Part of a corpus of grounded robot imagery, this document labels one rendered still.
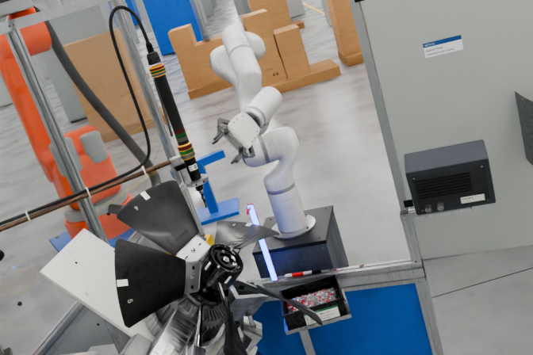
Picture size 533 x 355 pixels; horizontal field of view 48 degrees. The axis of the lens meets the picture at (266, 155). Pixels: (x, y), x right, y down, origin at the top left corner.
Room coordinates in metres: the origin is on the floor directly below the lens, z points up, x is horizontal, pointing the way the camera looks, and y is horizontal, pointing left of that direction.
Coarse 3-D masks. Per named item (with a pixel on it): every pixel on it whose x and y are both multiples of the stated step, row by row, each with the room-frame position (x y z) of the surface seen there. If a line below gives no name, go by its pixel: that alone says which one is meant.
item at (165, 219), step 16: (160, 192) 1.82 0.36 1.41; (176, 192) 1.82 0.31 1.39; (128, 208) 1.77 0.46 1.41; (144, 208) 1.77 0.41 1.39; (160, 208) 1.76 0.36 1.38; (176, 208) 1.76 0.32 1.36; (128, 224) 1.73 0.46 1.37; (144, 224) 1.73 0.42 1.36; (160, 224) 1.73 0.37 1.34; (176, 224) 1.72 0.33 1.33; (192, 224) 1.72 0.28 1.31; (160, 240) 1.69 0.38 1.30; (176, 240) 1.69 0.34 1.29
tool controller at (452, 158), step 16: (464, 144) 1.83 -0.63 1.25; (480, 144) 1.80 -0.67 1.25; (416, 160) 1.84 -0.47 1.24; (432, 160) 1.81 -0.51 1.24; (448, 160) 1.78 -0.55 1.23; (464, 160) 1.76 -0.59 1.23; (480, 160) 1.73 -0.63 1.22; (416, 176) 1.79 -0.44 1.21; (432, 176) 1.78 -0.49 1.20; (448, 176) 1.77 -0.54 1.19; (464, 176) 1.76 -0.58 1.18; (480, 176) 1.75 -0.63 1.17; (416, 192) 1.81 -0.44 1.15; (432, 192) 1.80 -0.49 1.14; (448, 192) 1.79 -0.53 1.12; (464, 192) 1.78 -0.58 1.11; (480, 192) 1.76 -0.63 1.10; (416, 208) 1.84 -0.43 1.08; (432, 208) 1.82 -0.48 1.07; (448, 208) 1.81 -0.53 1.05
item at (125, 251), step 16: (128, 256) 1.46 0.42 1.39; (144, 256) 1.48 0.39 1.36; (160, 256) 1.51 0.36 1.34; (128, 272) 1.43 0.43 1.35; (144, 272) 1.46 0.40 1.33; (160, 272) 1.48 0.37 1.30; (176, 272) 1.52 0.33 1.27; (128, 288) 1.41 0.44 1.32; (144, 288) 1.44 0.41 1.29; (160, 288) 1.47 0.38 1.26; (176, 288) 1.51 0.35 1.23; (144, 304) 1.42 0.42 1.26; (160, 304) 1.46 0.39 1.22; (128, 320) 1.37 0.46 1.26
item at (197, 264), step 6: (186, 264) 1.55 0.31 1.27; (192, 264) 1.57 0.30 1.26; (198, 264) 1.58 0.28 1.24; (186, 270) 1.55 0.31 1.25; (192, 270) 1.56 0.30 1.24; (198, 270) 1.58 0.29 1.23; (186, 276) 1.55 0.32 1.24; (198, 276) 1.58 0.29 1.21; (186, 282) 1.54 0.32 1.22; (192, 282) 1.56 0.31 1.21; (198, 282) 1.57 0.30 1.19; (186, 288) 1.54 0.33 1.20; (198, 288) 1.57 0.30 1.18
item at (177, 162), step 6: (174, 162) 1.69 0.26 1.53; (180, 162) 1.69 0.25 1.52; (174, 168) 1.70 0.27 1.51; (180, 168) 1.68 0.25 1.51; (186, 174) 1.69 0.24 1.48; (204, 174) 1.73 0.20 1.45; (186, 180) 1.69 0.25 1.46; (198, 180) 1.69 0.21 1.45; (204, 180) 1.69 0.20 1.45; (186, 186) 1.70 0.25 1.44; (192, 186) 1.68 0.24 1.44
